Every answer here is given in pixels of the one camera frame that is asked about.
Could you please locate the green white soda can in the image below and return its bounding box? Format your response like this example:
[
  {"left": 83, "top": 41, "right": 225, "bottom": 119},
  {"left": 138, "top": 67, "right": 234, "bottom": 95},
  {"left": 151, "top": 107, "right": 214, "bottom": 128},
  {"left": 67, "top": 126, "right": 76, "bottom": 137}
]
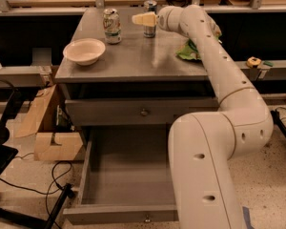
[{"left": 103, "top": 8, "right": 121, "bottom": 45}]

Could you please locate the green small object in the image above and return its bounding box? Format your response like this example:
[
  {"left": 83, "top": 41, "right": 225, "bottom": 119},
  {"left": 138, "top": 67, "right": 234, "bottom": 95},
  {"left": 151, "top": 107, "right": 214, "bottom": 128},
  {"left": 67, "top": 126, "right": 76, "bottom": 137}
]
[{"left": 263, "top": 61, "right": 274, "bottom": 67}]

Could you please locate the black chair frame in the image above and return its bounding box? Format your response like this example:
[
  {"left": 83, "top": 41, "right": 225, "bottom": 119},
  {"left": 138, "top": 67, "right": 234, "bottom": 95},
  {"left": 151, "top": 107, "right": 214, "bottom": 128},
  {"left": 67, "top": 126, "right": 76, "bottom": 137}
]
[{"left": 0, "top": 79, "right": 74, "bottom": 229}]

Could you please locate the open grey lower drawer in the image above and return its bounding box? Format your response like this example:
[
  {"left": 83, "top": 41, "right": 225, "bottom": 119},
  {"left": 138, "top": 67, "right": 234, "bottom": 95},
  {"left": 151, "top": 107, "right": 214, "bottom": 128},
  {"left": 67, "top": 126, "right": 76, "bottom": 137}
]
[{"left": 63, "top": 125, "right": 178, "bottom": 224}]

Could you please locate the white bowl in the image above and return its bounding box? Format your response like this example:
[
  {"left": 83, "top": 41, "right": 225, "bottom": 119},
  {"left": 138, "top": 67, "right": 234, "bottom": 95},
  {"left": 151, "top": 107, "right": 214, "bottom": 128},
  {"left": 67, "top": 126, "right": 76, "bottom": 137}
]
[{"left": 63, "top": 38, "right": 106, "bottom": 66}]

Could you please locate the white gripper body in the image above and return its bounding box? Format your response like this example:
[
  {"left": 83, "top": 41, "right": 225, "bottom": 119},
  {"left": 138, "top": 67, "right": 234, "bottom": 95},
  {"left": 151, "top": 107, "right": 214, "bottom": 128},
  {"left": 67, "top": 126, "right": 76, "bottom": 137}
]
[{"left": 157, "top": 6, "right": 181, "bottom": 31}]

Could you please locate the closed grey upper drawer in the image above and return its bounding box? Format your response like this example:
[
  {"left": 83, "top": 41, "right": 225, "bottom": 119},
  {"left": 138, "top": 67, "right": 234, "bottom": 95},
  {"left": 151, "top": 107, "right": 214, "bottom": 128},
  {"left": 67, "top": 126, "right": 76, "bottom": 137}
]
[{"left": 65, "top": 97, "right": 218, "bottom": 126}]

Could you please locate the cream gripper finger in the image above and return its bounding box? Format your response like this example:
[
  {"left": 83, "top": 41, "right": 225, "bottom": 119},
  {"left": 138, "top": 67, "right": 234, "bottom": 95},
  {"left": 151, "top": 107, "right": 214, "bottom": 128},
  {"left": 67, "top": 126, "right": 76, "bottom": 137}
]
[{"left": 132, "top": 11, "right": 157, "bottom": 27}]

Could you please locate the blue floor tape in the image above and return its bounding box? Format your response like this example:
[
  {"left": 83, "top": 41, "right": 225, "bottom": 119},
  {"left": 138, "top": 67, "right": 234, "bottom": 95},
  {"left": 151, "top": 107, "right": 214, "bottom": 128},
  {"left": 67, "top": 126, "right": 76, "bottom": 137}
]
[{"left": 242, "top": 207, "right": 255, "bottom": 229}]

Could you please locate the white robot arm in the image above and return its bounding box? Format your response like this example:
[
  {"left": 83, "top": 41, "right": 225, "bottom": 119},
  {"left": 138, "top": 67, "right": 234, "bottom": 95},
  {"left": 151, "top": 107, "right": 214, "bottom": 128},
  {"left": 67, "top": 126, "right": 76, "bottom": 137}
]
[{"left": 133, "top": 5, "right": 274, "bottom": 229}]

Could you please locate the redbull can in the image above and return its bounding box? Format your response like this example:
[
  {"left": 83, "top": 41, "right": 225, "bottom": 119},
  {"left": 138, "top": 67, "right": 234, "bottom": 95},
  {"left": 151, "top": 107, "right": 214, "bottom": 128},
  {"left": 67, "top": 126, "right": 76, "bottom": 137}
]
[{"left": 144, "top": 0, "right": 157, "bottom": 38}]

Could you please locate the green chip bag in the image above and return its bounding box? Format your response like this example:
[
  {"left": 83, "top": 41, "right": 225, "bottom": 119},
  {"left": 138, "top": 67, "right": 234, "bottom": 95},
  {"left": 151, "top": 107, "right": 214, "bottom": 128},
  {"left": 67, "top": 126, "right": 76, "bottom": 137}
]
[{"left": 176, "top": 25, "right": 222, "bottom": 61}]

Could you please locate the cardboard box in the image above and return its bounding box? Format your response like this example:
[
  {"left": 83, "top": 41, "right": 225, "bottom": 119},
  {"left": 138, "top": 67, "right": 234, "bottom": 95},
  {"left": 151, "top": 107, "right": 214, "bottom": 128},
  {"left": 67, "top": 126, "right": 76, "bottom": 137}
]
[{"left": 15, "top": 85, "right": 85, "bottom": 161}]

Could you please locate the grey drawer cabinet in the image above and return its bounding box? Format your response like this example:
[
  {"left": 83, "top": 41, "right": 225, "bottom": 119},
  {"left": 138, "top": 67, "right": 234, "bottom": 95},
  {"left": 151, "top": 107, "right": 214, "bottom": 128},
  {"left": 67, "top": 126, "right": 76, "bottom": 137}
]
[{"left": 55, "top": 8, "right": 216, "bottom": 141}]

